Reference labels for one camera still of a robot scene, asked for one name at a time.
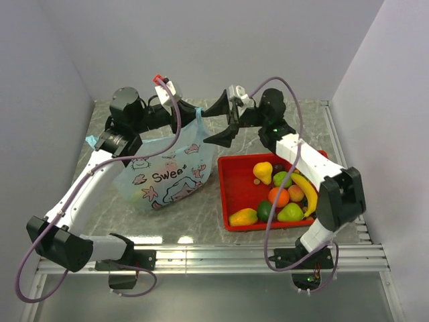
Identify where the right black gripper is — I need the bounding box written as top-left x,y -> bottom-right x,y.
202,90 -> 268,148

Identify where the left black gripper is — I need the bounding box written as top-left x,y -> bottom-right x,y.
132,99 -> 204,135

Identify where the light blue plastic bag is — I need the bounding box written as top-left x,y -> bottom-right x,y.
85,107 -> 217,213

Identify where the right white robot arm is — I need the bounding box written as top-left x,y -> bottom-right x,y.
203,88 -> 366,268

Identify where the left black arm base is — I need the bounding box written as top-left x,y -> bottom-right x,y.
95,250 -> 157,290

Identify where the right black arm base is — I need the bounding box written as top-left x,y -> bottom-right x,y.
269,247 -> 339,294

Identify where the yellow pear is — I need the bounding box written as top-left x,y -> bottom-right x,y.
253,162 -> 273,185

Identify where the red plastic tray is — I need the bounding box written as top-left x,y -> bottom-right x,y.
218,154 -> 316,232

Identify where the dark plum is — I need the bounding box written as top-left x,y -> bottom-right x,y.
272,164 -> 286,175

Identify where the green custard apple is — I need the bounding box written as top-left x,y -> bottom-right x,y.
273,171 -> 292,189

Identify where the dark green avocado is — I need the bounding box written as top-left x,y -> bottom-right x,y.
257,200 -> 272,223

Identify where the yellow orange papaya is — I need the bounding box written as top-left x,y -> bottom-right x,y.
229,208 -> 259,227

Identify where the orange fruit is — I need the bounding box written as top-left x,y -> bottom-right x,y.
267,186 -> 290,208

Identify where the peach fruit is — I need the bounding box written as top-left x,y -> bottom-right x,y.
288,184 -> 305,203

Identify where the long yellow banana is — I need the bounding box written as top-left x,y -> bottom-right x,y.
291,172 -> 318,217

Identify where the green pear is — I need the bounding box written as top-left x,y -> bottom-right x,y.
277,203 -> 304,222

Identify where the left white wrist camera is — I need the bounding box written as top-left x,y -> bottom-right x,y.
153,74 -> 182,113

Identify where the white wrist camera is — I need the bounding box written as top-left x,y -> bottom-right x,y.
227,85 -> 253,108
153,74 -> 182,113

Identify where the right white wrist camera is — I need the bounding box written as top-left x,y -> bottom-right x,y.
227,85 -> 253,108

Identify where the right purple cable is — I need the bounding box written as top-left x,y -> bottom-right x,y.
249,76 -> 339,293

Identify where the purple cable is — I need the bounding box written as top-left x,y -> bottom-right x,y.
15,76 -> 184,303
249,76 -> 339,293

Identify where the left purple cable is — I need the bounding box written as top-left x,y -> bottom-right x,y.
15,76 -> 184,303

